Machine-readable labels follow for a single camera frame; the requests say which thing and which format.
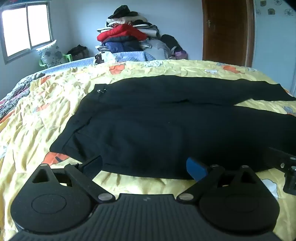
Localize black backpack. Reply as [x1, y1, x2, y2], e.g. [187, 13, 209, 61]
[160, 34, 184, 55]

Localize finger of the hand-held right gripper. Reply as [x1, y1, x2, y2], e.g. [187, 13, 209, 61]
[266, 146, 296, 173]

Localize brown wooden door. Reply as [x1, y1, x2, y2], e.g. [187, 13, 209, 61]
[202, 0, 255, 67]

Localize white folded clothes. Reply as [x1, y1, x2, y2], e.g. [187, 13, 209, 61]
[106, 15, 149, 26]

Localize window with grey frame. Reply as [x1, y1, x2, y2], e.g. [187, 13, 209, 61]
[0, 0, 54, 65]

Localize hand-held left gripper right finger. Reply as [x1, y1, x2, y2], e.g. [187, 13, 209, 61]
[177, 157, 264, 205]

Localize black bag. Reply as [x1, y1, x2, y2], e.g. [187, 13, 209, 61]
[67, 45, 90, 60]

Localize green plastic chair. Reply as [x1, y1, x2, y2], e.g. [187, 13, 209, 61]
[38, 54, 73, 69]

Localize black hat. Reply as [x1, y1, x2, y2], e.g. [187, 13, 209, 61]
[107, 5, 139, 19]

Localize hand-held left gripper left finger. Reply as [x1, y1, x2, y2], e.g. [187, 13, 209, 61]
[31, 155, 114, 205]

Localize yellow printed blanket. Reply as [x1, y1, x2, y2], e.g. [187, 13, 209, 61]
[0, 59, 296, 233]

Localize red puffer jacket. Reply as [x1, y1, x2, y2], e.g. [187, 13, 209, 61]
[97, 23, 147, 42]

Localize floral white pillow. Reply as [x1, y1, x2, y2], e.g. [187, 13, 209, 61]
[36, 39, 64, 68]

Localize flower wall stickers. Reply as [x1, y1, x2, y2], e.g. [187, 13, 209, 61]
[257, 0, 296, 17]

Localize black pants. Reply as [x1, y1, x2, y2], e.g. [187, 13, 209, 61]
[50, 75, 296, 180]

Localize light blue quilt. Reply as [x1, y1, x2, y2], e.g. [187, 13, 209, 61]
[44, 51, 160, 75]

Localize navy puffer jacket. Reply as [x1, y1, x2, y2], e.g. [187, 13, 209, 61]
[102, 36, 144, 53]

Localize grey clothes heap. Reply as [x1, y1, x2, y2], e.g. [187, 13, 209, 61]
[141, 39, 173, 61]

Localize patterned multicolour quilt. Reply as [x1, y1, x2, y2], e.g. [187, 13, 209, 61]
[0, 72, 46, 120]

